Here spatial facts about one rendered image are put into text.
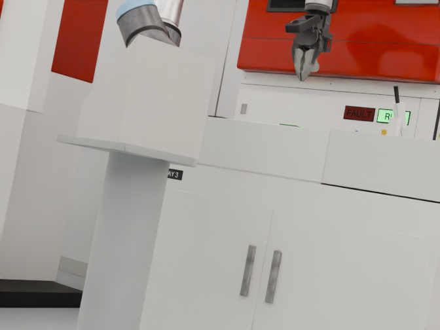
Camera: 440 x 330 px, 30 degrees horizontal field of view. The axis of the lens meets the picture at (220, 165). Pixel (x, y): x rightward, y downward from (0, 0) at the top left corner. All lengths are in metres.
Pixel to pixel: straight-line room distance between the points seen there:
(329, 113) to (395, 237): 0.96
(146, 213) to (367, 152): 0.58
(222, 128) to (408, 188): 0.61
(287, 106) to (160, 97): 1.01
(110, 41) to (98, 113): 3.80
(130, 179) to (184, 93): 0.27
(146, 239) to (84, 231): 3.70
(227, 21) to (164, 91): 3.17
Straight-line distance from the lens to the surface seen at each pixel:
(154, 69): 2.09
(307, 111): 2.98
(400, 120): 2.42
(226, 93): 5.12
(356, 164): 2.13
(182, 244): 2.42
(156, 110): 2.10
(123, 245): 2.08
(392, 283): 2.06
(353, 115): 2.88
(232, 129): 2.36
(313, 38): 2.31
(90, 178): 5.80
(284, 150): 2.25
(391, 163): 2.09
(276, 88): 3.07
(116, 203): 2.08
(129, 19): 2.22
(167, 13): 2.41
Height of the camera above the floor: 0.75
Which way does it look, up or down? 2 degrees up
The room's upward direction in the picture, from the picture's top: 11 degrees clockwise
